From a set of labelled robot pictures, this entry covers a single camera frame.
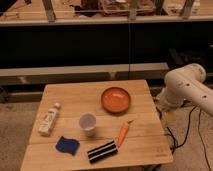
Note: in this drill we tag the white plastic bottle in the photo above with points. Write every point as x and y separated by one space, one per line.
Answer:
49 120

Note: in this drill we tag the translucent plastic cup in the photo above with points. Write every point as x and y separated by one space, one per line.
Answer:
87 123

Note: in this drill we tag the black white striped eraser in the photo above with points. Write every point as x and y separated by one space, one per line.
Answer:
102 152

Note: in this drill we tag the orange carrot toy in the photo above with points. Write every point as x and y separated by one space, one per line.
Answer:
123 132

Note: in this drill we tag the blue cloth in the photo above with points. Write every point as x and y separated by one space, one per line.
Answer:
66 145

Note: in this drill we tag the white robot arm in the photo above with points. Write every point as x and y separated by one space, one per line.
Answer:
186 83

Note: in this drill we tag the orange round plate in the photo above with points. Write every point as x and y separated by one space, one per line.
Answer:
115 99

